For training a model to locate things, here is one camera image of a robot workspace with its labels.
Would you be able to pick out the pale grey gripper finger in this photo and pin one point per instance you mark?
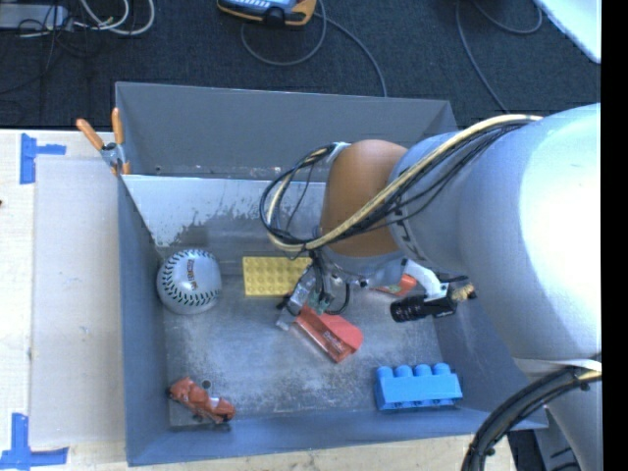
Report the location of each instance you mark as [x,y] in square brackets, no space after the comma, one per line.
[305,296]
[287,316]

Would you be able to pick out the yellow studded plate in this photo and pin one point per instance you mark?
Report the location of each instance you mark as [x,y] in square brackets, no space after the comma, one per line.
[270,277]

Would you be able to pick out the red flat wedge block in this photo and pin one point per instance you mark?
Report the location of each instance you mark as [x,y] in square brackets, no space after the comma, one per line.
[333,336]

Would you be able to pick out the grey metal bin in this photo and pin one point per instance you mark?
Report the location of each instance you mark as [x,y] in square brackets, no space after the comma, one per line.
[255,361]

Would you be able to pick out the orange packet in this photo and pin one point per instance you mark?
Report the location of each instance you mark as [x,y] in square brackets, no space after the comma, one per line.
[400,286]

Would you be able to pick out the white baseball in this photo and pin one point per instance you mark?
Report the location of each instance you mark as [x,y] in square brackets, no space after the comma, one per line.
[189,282]

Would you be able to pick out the red-brown toy car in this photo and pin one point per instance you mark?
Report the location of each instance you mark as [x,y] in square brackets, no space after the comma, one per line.
[201,400]

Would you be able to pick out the blue toy brick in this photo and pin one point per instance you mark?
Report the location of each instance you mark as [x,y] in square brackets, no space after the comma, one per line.
[417,388]

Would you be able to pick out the black cylinder on white bracket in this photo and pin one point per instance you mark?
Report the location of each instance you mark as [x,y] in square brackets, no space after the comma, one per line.
[422,307]

